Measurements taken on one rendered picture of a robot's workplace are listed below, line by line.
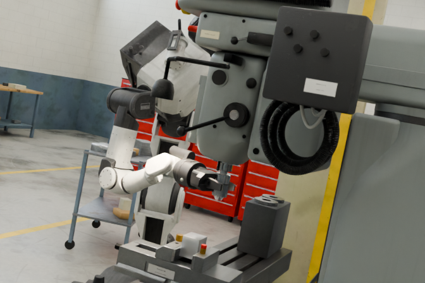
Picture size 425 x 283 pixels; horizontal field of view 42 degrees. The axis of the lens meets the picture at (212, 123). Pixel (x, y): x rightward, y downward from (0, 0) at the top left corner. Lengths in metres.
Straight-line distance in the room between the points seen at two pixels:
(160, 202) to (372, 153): 1.21
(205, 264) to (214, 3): 0.73
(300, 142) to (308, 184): 1.91
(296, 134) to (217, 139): 0.24
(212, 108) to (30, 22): 10.32
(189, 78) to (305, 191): 1.54
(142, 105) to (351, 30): 0.98
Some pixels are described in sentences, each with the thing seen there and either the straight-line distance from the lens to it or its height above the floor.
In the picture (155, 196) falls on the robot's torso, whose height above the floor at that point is 1.02.
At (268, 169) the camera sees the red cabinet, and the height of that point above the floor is 0.75.
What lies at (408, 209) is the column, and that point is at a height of 1.33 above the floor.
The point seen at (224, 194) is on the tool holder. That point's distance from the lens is 1.67.
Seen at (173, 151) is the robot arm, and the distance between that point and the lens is 1.85.
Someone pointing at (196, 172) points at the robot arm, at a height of 1.25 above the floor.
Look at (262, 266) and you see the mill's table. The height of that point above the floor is 0.95.
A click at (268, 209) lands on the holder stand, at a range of 2.04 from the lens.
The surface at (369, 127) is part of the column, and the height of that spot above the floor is 1.49.
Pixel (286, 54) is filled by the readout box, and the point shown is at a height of 1.62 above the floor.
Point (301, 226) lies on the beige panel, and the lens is 3.42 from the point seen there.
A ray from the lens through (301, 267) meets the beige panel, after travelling 3.47.
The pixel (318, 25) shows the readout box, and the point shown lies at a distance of 1.23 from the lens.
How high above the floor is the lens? 1.51
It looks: 3 degrees down
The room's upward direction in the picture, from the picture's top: 11 degrees clockwise
